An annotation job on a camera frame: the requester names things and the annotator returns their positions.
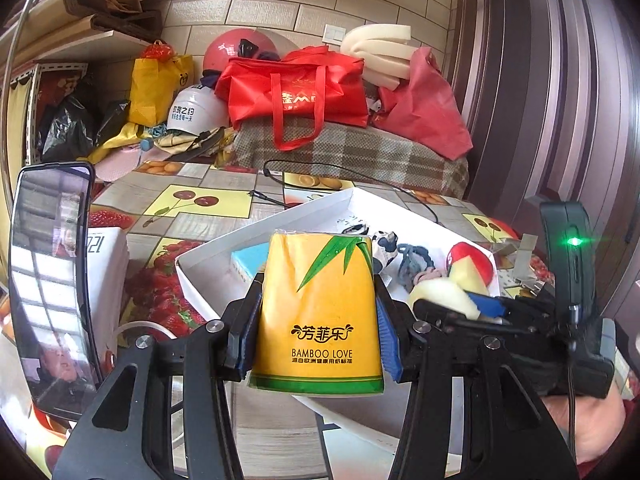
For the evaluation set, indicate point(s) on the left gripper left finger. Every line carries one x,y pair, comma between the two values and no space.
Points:
242,319

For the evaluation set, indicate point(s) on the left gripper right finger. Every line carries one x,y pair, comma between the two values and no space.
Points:
395,321

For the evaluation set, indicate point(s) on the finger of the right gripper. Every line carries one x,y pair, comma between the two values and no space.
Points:
492,307

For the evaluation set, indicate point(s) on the dark blue hair scrunchie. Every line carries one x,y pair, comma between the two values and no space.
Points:
414,260

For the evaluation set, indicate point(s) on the pale yellow sponge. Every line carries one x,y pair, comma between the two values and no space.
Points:
444,293

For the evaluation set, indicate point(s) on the teal white sponge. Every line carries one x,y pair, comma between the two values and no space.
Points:
249,261

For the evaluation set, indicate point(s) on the red plush toy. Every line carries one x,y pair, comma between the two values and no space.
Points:
462,249

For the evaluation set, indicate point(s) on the yellow tissue pack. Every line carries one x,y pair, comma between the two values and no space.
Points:
318,332

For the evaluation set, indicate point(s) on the yellow green sponge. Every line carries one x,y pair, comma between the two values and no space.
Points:
471,274

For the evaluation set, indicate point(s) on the leopard print scrunchie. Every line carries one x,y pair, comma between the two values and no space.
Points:
384,245

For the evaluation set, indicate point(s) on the person's right hand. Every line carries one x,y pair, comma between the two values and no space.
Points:
598,422

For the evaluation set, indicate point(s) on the grey phone stand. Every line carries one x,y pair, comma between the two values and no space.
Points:
520,252

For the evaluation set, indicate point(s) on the white cardboard box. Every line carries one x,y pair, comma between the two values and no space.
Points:
209,283

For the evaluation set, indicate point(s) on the fruit pattern tablecloth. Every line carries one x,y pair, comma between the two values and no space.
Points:
123,433

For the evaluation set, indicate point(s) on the white paper box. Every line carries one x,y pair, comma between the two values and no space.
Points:
107,259

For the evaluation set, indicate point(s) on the plaid covered bench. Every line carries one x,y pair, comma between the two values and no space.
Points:
349,153

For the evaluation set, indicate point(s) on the black smartphone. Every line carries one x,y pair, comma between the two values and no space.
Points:
49,287

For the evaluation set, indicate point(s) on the dark red fabric bag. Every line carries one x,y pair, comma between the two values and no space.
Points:
423,109

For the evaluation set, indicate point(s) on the white helmet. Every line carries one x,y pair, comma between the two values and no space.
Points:
196,110

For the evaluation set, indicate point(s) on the red tote bag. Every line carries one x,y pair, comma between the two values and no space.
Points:
299,93

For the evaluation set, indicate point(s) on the yellow shopping bag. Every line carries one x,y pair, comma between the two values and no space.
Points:
159,74

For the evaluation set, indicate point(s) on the black plastic bag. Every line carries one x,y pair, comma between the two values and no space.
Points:
79,126

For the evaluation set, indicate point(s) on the cream foam stack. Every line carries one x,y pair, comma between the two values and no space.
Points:
384,50

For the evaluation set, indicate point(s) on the pink helmet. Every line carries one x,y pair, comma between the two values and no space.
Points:
238,43

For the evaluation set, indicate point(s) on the metal shelf rack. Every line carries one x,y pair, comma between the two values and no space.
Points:
60,35

